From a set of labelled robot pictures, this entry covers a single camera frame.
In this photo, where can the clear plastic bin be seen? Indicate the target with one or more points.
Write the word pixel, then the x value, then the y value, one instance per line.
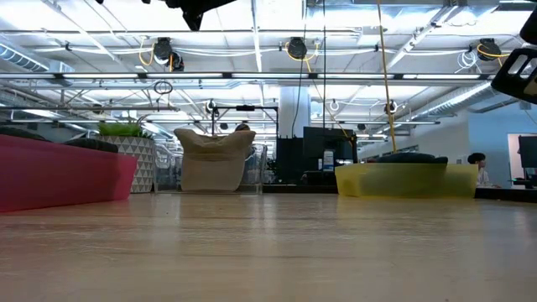
pixel 165 176

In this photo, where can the black background rig frame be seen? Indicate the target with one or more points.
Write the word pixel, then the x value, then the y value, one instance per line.
pixel 245 107

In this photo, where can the black aluminium table frame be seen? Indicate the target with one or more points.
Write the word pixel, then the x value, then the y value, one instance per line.
pixel 293 189

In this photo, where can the dark monitor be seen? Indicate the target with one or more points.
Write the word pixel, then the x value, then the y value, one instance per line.
pixel 528 144

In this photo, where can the person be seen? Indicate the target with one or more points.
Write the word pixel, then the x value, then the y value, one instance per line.
pixel 482 176
pixel 242 126

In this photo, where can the black perforated computer case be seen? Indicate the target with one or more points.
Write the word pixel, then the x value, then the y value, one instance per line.
pixel 293 159

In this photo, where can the long ceiling light bar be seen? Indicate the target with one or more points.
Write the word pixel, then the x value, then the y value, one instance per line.
pixel 268 76

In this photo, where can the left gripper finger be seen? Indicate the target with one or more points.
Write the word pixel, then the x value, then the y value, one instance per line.
pixel 197 5
pixel 194 20

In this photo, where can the yellow plastic bin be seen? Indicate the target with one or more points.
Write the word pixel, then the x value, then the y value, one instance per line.
pixel 348 180

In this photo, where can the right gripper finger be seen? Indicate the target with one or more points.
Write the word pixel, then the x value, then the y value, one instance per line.
pixel 505 81

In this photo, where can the potted green succulent plant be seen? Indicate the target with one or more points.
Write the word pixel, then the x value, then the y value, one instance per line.
pixel 134 163

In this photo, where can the red plastic tray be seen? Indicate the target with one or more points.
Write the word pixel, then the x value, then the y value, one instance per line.
pixel 54 176

